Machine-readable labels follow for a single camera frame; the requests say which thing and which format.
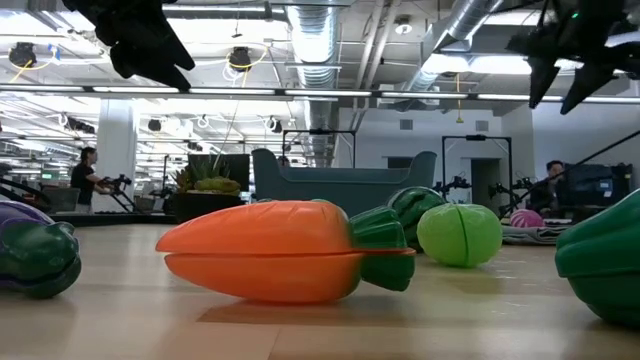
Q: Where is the black ceiling camera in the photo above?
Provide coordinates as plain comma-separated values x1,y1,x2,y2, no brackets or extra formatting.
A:
8,42,37,69
228,46,253,71

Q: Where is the white square pillar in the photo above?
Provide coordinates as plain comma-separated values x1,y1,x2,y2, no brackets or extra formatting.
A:
97,97,139,214

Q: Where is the dark green pepper toy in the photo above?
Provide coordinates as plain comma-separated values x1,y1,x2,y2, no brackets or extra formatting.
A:
554,188,640,329

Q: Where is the black aluminium table frame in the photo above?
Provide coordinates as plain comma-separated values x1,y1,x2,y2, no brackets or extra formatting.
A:
49,212,177,226

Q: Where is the light green cabbage toy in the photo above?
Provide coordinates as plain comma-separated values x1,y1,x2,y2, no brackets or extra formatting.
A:
416,203,504,269

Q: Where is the striped watermelon toy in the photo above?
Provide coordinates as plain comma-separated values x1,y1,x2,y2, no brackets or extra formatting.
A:
387,186,446,251

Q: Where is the magenta striped toy fruit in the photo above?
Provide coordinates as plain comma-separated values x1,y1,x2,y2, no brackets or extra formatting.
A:
509,208,545,229

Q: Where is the orange carrot toy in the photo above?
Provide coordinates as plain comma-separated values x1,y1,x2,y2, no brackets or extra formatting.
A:
155,198,417,305

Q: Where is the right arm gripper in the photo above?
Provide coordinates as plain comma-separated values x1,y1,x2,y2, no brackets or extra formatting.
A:
505,0,617,116

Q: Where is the purple eggplant toy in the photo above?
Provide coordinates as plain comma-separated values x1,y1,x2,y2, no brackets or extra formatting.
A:
0,200,83,300

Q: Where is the grey folded towel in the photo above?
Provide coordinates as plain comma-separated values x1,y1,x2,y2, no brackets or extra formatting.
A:
501,223,571,246

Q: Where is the background dark monitor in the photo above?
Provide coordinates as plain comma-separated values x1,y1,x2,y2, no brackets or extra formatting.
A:
564,163,634,207

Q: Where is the teal plastic bin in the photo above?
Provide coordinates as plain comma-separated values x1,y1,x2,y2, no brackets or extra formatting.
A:
251,148,438,219

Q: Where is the silver ventilation duct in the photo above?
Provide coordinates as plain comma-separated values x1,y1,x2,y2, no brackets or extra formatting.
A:
287,0,341,166
399,0,506,96

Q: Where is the potted succulent plant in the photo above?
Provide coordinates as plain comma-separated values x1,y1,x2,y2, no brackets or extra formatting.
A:
172,154,246,225

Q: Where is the black background rig frame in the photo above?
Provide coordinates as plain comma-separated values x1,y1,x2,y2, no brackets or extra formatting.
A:
282,128,357,169
442,134,514,206

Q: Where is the long LED light bar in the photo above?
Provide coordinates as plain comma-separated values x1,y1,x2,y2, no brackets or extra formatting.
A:
0,84,640,104

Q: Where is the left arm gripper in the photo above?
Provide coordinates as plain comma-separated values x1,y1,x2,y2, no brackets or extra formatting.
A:
62,0,196,92

